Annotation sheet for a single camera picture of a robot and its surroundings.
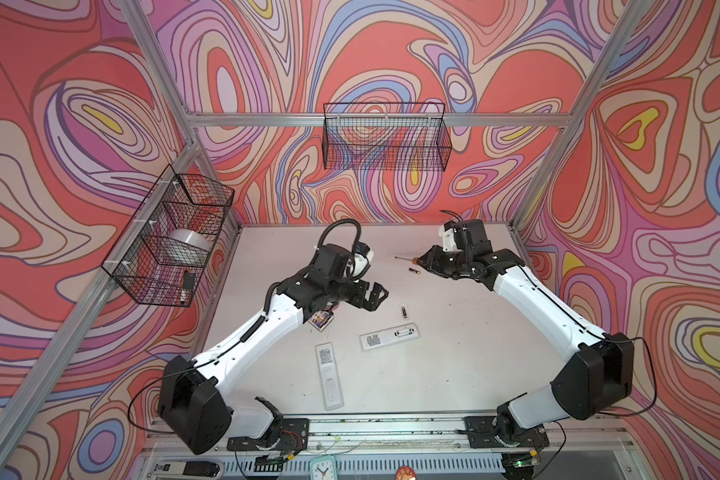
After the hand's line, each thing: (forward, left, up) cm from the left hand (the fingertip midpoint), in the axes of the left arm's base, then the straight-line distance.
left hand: (376, 284), depth 76 cm
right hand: (+7, -13, -2) cm, 14 cm away
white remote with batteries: (-5, -4, -21) cm, 22 cm away
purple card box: (0, +17, -21) cm, 27 cm away
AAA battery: (+4, -10, -22) cm, 25 cm away
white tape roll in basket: (+4, +46, +11) cm, 48 cm away
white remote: (-20, +12, -21) cm, 31 cm away
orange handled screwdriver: (+9, -11, -1) cm, 14 cm away
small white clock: (-37, +13, -20) cm, 44 cm away
